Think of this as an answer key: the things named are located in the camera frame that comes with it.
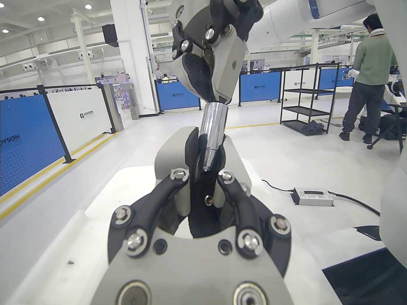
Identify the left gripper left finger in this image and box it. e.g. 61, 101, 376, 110
107, 126, 205, 265

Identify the black power cable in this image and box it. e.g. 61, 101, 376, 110
261, 179, 295, 193
333, 193, 381, 217

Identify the blue partition panel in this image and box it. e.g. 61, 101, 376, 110
239, 71, 282, 104
318, 66, 355, 91
0, 94, 70, 196
155, 79, 201, 112

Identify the white partition panel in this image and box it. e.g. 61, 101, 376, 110
47, 86, 117, 153
282, 69, 316, 101

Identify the silver cylinder padlock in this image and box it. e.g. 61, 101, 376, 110
197, 102, 229, 172

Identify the grey entrance gate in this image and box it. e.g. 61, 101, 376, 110
97, 81, 141, 132

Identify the dark cloth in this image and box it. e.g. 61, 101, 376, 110
301, 121, 324, 134

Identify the black metal shelf rack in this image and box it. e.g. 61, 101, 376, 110
279, 63, 337, 137

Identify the black chair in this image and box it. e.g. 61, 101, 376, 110
367, 103, 407, 155

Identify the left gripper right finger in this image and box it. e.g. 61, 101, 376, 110
205, 134, 292, 275

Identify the black wall speaker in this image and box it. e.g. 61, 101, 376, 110
102, 24, 119, 48

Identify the grey power supply box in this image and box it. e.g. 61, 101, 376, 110
292, 187, 335, 207

